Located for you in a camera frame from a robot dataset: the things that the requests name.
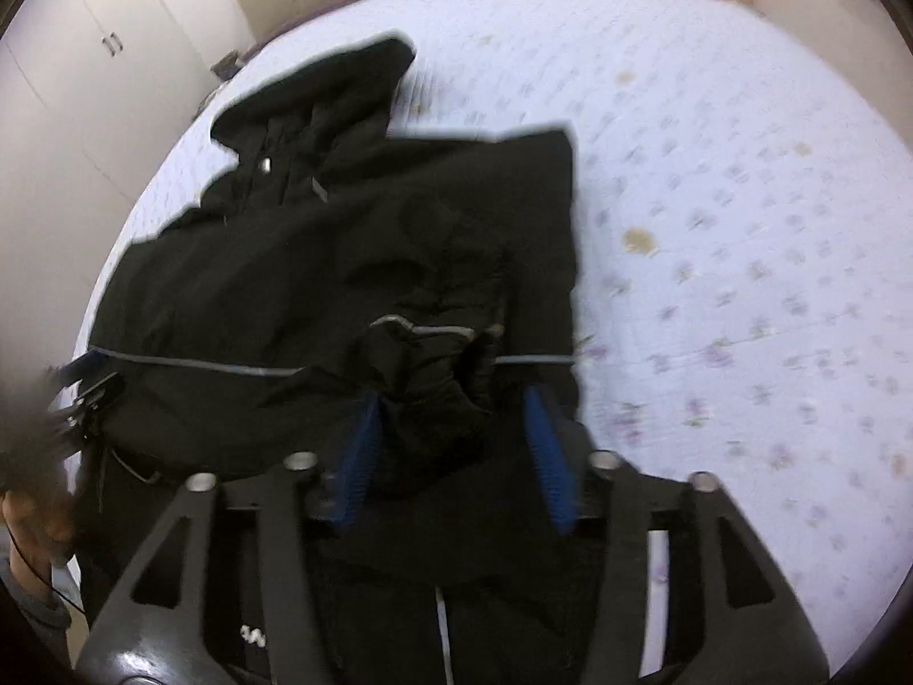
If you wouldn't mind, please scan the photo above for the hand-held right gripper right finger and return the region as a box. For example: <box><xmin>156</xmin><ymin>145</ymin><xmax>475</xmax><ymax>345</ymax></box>
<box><xmin>523</xmin><ymin>384</ymin><xmax>833</xmax><ymax>685</ymax></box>

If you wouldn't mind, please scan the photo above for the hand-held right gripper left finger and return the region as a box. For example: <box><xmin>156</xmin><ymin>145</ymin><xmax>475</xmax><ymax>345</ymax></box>
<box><xmin>77</xmin><ymin>391</ymin><xmax>382</xmax><ymax>685</ymax></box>

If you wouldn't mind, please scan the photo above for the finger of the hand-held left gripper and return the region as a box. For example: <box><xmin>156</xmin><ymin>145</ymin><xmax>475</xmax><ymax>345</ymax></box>
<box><xmin>49</xmin><ymin>351</ymin><xmax>125</xmax><ymax>440</ymax></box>

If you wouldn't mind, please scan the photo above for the black jacket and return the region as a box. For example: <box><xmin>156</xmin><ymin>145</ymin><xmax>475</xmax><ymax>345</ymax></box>
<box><xmin>71</xmin><ymin>32</ymin><xmax>607</xmax><ymax>685</ymax></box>

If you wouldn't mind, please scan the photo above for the person's left forearm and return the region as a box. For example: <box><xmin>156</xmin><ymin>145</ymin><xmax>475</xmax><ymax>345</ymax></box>
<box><xmin>0</xmin><ymin>557</ymin><xmax>74</xmax><ymax>664</ymax></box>

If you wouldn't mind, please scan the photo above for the person's left hand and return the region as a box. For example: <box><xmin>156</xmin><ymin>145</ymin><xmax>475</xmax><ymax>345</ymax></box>
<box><xmin>0</xmin><ymin>489</ymin><xmax>76</xmax><ymax>566</ymax></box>

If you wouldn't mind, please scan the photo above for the white wardrobe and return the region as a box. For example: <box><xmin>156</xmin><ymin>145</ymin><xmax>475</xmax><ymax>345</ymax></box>
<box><xmin>0</xmin><ymin>0</ymin><xmax>258</xmax><ymax>386</ymax></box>

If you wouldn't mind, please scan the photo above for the bed with floral sheet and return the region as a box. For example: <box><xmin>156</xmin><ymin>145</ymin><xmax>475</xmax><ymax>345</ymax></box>
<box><xmin>64</xmin><ymin>0</ymin><xmax>913</xmax><ymax>679</ymax></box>

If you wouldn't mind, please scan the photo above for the thin black cable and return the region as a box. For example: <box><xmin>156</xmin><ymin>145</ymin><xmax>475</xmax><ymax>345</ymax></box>
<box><xmin>3</xmin><ymin>506</ymin><xmax>88</xmax><ymax>618</ymax></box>

